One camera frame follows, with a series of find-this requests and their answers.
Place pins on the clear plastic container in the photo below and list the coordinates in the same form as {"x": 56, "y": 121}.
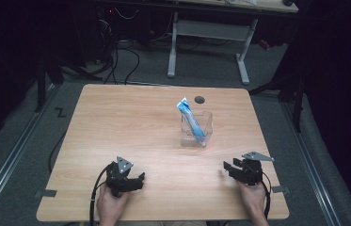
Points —
{"x": 206, "y": 125}

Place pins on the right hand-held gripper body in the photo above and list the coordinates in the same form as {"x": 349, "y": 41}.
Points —
{"x": 252, "y": 172}

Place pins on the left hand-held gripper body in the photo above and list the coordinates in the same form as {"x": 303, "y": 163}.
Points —
{"x": 115, "y": 181}

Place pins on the person's right hand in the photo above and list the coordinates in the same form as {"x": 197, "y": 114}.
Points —
{"x": 253, "y": 199}

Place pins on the black metal stand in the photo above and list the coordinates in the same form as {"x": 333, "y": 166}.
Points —
{"x": 40, "y": 84}
{"x": 298, "y": 100}

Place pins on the grey tape piece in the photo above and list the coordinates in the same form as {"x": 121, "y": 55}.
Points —
{"x": 47, "y": 193}
{"x": 281, "y": 189}

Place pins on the blue and white toothpaste tube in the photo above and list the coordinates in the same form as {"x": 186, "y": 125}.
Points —
{"x": 192, "y": 121}

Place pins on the person's left hand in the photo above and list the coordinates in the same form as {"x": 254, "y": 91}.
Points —
{"x": 111, "y": 205}

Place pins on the metal floor rail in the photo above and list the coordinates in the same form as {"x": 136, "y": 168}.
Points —
{"x": 314, "y": 166}
{"x": 10, "y": 160}

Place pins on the desk with white metal frame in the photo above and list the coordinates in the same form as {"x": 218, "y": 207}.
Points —
{"x": 209, "y": 29}

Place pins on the black floor tape mark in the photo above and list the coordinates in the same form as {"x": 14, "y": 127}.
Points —
{"x": 60, "y": 112}

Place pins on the red object on floor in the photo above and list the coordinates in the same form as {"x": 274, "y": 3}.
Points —
{"x": 264, "y": 44}

